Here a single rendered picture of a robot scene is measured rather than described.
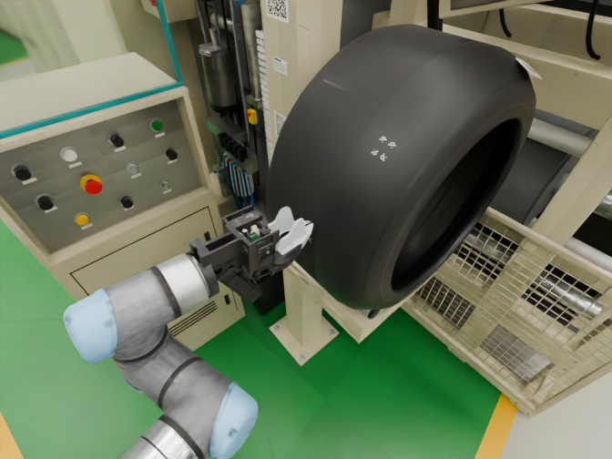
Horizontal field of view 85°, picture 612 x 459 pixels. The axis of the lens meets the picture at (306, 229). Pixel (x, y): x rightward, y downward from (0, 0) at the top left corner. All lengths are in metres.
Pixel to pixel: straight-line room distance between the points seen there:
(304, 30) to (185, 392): 0.68
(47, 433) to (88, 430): 0.18
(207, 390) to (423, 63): 0.55
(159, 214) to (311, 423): 1.12
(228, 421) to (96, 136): 0.85
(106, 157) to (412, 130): 0.87
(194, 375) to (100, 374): 1.58
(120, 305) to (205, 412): 0.16
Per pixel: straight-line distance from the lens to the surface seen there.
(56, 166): 1.11
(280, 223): 0.55
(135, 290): 0.45
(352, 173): 0.52
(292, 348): 1.82
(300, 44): 0.80
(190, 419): 0.46
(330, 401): 1.75
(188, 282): 0.45
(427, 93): 0.54
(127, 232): 1.22
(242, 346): 1.86
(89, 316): 0.44
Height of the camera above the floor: 1.67
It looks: 46 degrees down
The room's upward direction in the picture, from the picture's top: straight up
